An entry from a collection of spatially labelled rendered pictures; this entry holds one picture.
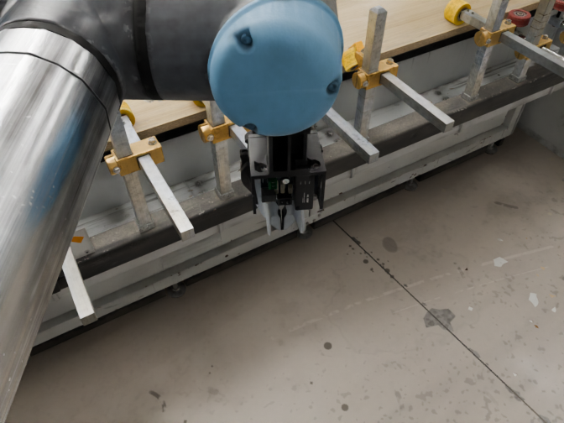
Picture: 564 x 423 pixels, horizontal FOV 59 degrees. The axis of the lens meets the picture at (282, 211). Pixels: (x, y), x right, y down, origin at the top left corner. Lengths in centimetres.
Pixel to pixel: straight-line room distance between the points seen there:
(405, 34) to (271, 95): 165
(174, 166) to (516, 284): 151
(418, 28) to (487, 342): 122
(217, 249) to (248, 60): 181
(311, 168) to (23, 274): 32
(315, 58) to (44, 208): 15
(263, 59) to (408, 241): 212
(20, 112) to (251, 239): 187
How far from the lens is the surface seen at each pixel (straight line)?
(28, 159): 23
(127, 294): 201
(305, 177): 47
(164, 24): 30
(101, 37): 30
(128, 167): 129
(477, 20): 195
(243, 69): 27
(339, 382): 194
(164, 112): 151
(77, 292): 117
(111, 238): 146
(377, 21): 146
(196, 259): 204
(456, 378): 204
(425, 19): 204
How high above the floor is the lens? 177
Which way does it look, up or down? 47 degrees down
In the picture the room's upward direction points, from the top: straight up
